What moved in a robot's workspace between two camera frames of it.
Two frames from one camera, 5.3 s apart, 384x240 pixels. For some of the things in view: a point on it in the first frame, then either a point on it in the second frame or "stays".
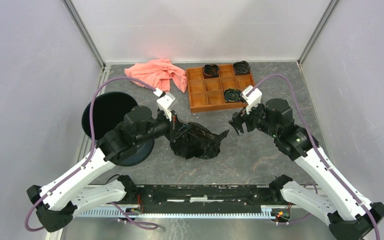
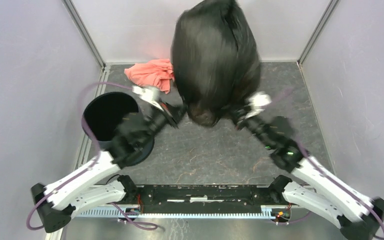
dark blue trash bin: x=109 y=108 stays
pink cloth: x=161 y=74 stays
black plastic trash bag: x=198 y=142 to x=215 y=59
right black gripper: x=236 y=121 stays
